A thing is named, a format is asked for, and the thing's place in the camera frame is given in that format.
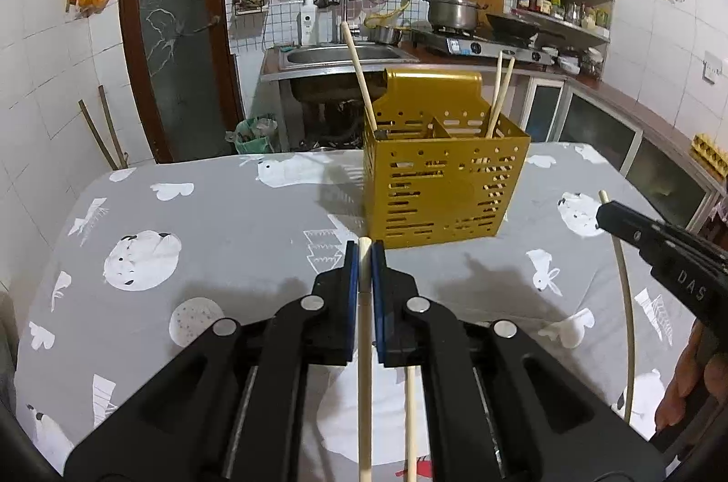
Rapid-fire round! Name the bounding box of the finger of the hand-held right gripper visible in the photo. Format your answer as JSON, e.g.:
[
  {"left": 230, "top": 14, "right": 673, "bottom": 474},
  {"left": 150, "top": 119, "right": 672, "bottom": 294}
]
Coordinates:
[{"left": 596, "top": 201, "right": 664, "bottom": 262}]

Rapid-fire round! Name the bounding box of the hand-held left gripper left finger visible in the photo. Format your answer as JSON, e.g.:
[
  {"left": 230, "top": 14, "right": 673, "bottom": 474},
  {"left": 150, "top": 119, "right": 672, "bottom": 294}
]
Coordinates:
[{"left": 62, "top": 240, "right": 362, "bottom": 482}]

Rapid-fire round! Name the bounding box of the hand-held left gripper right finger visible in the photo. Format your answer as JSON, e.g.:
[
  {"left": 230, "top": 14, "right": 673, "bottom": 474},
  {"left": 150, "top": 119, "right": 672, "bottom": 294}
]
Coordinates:
[{"left": 369, "top": 243, "right": 666, "bottom": 482}]

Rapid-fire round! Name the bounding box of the yellow perforated utensil holder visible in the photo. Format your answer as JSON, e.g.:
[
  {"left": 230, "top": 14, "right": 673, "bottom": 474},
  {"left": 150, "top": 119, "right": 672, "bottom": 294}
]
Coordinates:
[{"left": 363, "top": 68, "right": 531, "bottom": 251}]

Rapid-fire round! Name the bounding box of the person's right hand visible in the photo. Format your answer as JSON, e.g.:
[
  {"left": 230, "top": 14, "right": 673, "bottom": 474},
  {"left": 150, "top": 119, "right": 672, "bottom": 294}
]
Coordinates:
[{"left": 654, "top": 321, "right": 709, "bottom": 432}]

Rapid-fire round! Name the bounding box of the kitchen counter cabinet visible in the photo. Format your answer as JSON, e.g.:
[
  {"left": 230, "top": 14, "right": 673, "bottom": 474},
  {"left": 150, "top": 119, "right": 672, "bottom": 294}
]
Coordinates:
[{"left": 512, "top": 61, "right": 728, "bottom": 233}]

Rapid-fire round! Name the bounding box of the yellow egg tray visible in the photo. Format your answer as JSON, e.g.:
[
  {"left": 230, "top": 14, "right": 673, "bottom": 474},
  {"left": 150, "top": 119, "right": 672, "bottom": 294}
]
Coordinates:
[{"left": 689, "top": 134, "right": 728, "bottom": 176}]

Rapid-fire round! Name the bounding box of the grey printed tablecloth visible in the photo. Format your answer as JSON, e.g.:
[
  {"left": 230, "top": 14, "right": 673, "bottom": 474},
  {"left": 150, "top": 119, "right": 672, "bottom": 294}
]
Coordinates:
[{"left": 14, "top": 141, "right": 706, "bottom": 482}]

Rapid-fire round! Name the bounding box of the stack of white bowls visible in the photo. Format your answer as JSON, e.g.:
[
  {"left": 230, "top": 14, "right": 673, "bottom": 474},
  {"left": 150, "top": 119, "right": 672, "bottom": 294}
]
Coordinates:
[{"left": 540, "top": 44, "right": 604, "bottom": 76}]

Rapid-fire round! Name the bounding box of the green trash bin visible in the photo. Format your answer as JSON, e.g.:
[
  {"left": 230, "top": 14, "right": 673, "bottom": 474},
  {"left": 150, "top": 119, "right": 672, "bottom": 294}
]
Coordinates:
[{"left": 227, "top": 115, "right": 279, "bottom": 156}]

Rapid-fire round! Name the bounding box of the row of condiment bottles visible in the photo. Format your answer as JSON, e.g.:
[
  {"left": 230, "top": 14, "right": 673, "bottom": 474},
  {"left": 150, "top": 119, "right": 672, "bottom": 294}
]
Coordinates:
[{"left": 516, "top": 0, "right": 612, "bottom": 31}]

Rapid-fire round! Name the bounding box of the black wok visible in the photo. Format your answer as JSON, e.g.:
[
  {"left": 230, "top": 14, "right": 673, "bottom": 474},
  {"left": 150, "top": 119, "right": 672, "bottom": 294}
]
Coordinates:
[{"left": 486, "top": 11, "right": 570, "bottom": 40}]

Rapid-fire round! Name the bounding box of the steel gas stove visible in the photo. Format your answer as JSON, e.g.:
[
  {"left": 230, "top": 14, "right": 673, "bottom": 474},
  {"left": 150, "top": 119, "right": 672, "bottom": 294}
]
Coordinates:
[{"left": 410, "top": 26, "right": 555, "bottom": 66}]

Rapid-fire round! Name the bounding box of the steel sink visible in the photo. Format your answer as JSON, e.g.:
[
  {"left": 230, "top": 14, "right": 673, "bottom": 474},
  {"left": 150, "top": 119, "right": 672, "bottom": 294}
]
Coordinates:
[{"left": 284, "top": 41, "right": 419, "bottom": 68}]

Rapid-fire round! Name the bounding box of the small steel pot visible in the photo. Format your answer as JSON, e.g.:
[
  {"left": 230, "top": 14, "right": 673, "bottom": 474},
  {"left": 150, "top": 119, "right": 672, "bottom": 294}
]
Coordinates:
[{"left": 367, "top": 24, "right": 402, "bottom": 45}]

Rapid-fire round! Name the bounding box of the steel cooking pot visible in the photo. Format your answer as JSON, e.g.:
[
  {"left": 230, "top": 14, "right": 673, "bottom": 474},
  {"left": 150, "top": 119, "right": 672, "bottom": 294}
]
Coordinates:
[{"left": 422, "top": 0, "right": 489, "bottom": 32}]

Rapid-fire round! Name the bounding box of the white detergent bottle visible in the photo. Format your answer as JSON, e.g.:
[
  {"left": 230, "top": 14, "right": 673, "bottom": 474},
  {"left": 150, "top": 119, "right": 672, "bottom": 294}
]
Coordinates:
[{"left": 299, "top": 0, "right": 318, "bottom": 46}]

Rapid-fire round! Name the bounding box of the wooden stick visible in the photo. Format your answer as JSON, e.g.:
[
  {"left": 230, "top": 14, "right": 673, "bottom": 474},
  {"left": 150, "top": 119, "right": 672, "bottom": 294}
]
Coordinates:
[
  {"left": 78, "top": 100, "right": 120, "bottom": 170},
  {"left": 98, "top": 85, "right": 129, "bottom": 167}
]

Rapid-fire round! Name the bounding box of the brown frosted glass door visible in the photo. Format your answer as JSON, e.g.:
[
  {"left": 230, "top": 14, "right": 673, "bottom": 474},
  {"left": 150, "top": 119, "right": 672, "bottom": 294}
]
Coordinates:
[{"left": 117, "top": 0, "right": 245, "bottom": 163}]

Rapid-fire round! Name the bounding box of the white wall switch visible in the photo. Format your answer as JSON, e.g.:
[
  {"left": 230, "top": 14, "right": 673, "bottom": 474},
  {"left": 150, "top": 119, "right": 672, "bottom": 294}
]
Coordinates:
[{"left": 702, "top": 51, "right": 728, "bottom": 85}]

